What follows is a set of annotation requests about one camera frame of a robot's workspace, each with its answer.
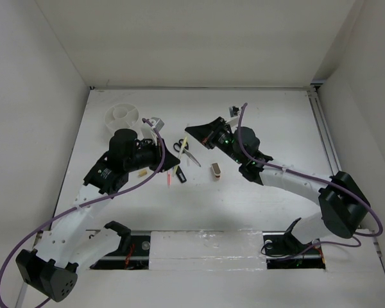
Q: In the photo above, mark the beige eraser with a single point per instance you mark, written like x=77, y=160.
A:
x=142, y=173

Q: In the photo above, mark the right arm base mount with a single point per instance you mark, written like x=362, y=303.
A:
x=284, y=252

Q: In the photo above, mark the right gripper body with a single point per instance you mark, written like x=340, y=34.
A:
x=217, y=136

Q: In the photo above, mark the black handled scissors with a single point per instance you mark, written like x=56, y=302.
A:
x=177, y=147

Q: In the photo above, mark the white round divided container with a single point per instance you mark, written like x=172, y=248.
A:
x=123, y=116

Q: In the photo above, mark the pink clear pen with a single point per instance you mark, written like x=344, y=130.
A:
x=168, y=179

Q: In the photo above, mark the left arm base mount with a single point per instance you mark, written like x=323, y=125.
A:
x=133, y=252

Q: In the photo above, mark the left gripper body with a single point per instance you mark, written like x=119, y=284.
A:
x=148, y=156

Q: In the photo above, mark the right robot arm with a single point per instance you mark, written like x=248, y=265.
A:
x=264, y=170

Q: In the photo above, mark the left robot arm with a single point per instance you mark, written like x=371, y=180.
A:
x=53, y=266

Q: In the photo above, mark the yellow clear pen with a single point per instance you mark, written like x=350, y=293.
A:
x=182, y=146

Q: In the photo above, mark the blue cap black highlighter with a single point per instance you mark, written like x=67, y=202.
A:
x=180, y=175

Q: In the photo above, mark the aluminium frame rail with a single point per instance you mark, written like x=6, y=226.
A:
x=327, y=141

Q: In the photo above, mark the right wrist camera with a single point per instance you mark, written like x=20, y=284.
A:
x=234, y=111

